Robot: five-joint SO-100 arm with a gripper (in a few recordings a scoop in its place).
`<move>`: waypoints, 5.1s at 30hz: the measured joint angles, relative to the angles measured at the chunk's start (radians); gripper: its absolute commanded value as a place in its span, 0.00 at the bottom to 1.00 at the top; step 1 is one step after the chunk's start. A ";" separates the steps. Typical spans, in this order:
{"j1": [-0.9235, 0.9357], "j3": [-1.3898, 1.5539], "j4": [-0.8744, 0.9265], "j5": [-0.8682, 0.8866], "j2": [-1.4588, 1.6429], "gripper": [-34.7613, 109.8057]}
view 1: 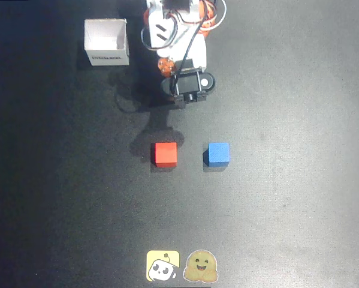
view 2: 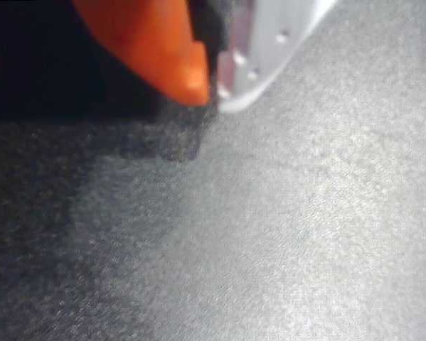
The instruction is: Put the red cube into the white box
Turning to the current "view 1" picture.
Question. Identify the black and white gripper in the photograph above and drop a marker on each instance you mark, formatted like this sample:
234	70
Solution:
189	58

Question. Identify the red cube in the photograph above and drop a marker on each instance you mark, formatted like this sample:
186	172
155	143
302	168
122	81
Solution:
166	153

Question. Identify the blue cube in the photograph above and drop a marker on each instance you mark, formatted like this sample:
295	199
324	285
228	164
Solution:
218	153

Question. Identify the white cardboard box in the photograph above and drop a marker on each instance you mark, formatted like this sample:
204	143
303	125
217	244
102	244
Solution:
106	55

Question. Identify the hugging face emoji sticker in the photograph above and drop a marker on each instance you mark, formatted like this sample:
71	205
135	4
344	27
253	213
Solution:
200	266

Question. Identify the yellow robot face sticker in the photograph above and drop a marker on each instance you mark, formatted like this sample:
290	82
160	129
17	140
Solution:
162	265

